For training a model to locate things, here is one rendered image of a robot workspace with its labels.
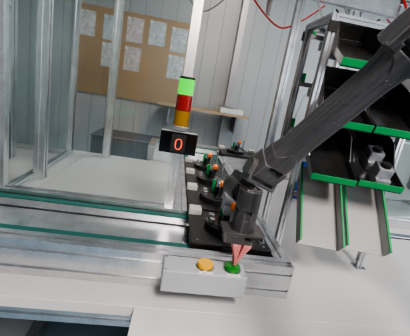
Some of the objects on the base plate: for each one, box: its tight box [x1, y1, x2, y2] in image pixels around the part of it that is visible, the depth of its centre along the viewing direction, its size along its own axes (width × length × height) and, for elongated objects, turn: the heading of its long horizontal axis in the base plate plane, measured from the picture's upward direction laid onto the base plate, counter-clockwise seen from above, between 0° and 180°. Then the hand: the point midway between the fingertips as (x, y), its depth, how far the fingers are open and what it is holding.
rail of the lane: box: [0, 225, 295, 299], centre depth 81 cm, size 6×89×11 cm, turn 62°
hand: (235, 261), depth 76 cm, fingers closed
